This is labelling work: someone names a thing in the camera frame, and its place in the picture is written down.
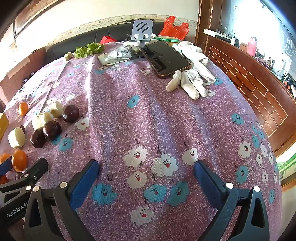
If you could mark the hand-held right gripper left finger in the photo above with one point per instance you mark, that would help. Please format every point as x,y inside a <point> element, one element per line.
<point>84,183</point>

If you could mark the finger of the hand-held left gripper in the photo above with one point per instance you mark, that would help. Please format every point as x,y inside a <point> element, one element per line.
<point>37,168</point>
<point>5,165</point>

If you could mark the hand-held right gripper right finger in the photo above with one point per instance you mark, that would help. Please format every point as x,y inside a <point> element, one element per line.
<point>208,183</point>

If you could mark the dark purple plum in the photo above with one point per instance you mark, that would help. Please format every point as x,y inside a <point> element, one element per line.
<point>38,138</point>
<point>52,130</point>
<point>71,113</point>

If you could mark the pale food chunk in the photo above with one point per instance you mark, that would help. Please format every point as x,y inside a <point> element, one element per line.
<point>56,109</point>
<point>41,120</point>
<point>68,56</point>
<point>16,138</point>

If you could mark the yellow cardboard box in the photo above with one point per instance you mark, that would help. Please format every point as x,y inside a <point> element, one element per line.
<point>3,125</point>

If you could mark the purple floral tablecloth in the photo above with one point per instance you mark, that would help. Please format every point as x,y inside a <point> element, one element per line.
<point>148,115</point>

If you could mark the brown chair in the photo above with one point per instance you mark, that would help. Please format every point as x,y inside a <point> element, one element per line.
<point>23,69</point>

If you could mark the brown wooden cabinet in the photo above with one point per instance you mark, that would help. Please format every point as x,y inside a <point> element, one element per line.
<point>254,81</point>

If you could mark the black sofa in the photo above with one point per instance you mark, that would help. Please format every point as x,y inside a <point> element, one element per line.
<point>69,44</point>

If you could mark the green lettuce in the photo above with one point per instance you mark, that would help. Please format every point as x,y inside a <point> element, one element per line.
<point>89,49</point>

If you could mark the black smartphone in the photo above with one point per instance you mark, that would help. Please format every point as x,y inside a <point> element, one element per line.
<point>166,58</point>

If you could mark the pink bottle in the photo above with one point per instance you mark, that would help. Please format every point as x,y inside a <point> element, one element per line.
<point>251,47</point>

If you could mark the red box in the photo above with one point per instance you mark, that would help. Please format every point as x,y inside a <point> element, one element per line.
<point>107,39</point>

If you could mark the green striped packet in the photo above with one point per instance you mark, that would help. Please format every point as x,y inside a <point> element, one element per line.
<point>166,39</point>

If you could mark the red plastic bag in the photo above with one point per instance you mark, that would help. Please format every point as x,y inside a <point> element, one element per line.
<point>173,30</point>

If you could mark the grey phone stand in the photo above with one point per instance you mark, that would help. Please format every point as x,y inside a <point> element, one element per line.
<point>142,26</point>

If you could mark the framed wall picture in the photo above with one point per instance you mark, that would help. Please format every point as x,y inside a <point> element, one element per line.
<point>30,11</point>

